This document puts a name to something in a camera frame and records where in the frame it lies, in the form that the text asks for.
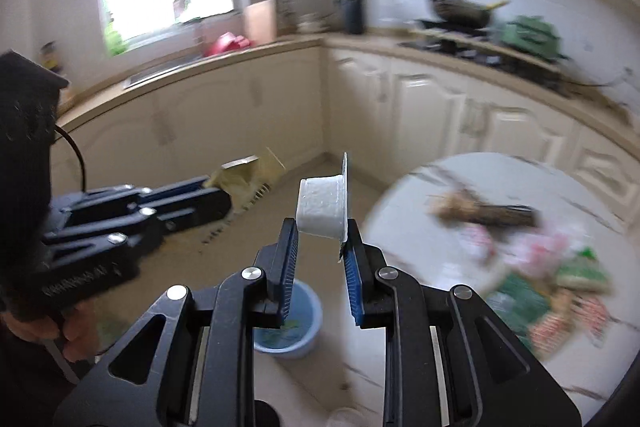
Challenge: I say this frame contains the black glass gas hob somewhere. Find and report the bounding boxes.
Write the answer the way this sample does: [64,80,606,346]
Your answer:
[400,38,566,84]

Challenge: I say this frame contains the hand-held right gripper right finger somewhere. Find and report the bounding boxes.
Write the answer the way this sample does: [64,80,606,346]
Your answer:
[342,219,583,427]

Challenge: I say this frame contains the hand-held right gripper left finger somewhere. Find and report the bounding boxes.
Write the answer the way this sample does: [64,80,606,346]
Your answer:
[52,217,301,427]

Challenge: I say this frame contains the green dish soap bottle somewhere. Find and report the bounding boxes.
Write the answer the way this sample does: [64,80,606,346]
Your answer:
[102,19,126,58]

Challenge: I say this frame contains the dark green packet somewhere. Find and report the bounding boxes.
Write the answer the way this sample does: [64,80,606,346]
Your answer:
[487,274,551,338]

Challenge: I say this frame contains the white plastic cup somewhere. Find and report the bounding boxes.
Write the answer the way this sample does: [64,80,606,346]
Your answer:
[296,152,351,266]

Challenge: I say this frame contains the red white packet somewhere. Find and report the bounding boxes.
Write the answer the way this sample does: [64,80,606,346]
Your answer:
[530,292,609,351]

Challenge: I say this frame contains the black wok with lid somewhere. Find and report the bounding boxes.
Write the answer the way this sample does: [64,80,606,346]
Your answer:
[407,0,511,30]

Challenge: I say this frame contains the green white striped wrapper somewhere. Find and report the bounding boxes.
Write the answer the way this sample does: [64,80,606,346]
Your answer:
[555,247,614,296]

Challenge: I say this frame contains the blue plastic bucket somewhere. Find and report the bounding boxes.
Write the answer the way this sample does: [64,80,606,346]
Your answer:
[252,279,324,361]

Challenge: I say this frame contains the dark brown scrap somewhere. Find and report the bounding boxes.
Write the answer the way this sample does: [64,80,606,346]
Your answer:
[432,191,544,231]

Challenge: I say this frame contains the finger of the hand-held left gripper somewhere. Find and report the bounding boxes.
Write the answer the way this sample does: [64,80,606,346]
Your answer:
[50,176,212,229]
[42,188,234,259]

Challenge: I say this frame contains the red plastic basin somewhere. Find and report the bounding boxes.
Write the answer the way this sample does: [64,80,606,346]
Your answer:
[202,32,256,58]

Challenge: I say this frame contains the stainless steel sink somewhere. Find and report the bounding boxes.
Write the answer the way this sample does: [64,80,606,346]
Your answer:
[122,53,202,90]

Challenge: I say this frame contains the black electric kettle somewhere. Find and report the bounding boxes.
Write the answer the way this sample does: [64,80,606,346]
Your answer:
[339,0,365,36]

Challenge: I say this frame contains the black power cable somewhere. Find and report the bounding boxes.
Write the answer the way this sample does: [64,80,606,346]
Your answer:
[559,66,632,94]

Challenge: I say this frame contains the cream lower kitchen cabinets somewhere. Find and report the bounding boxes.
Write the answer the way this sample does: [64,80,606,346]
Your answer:
[50,36,640,230]

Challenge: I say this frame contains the dark sauce bottle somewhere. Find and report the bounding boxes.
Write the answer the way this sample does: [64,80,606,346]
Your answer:
[42,42,64,76]

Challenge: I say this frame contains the pink white packet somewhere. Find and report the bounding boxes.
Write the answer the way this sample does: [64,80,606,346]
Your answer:
[460,222,576,278]

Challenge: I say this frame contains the green electric cooker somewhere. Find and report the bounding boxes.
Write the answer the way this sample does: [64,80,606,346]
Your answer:
[500,16,564,60]

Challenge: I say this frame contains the round marble table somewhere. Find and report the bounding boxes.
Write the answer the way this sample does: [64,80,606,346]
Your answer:
[360,152,640,427]

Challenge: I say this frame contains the wooden cutting board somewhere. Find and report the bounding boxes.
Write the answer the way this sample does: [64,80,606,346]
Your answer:
[243,0,278,46]

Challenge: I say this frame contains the metal sink faucet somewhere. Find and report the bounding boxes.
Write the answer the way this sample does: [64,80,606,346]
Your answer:
[172,0,206,58]

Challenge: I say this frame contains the yellow snack bag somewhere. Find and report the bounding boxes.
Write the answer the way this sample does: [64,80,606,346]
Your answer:
[207,147,287,221]

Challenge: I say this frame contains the person's left hand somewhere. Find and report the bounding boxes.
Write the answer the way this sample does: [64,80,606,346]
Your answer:
[10,301,102,364]

